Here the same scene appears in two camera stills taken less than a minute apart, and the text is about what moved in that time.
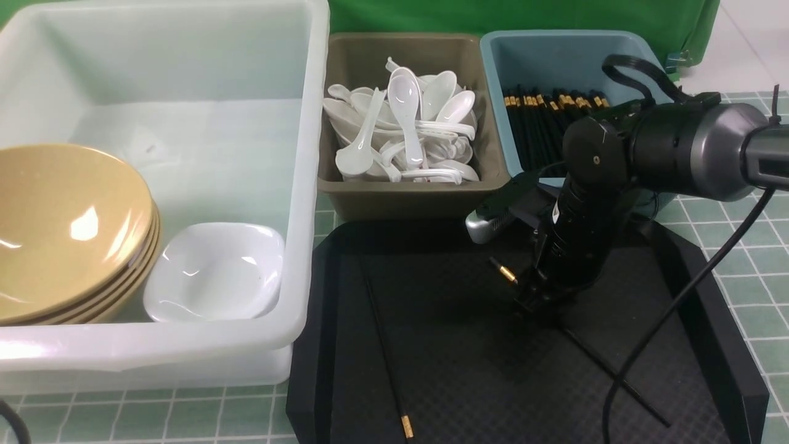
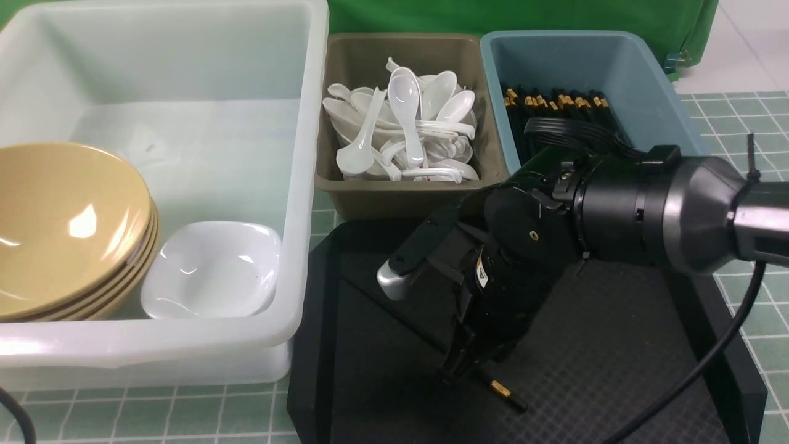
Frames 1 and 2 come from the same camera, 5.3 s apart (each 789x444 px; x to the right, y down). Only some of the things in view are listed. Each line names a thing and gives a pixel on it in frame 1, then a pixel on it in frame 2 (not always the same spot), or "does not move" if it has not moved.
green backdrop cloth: (684, 26) does not move
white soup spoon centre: (404, 89) does not move
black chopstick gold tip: (407, 430) → (508, 395)
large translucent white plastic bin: (222, 104) does not move
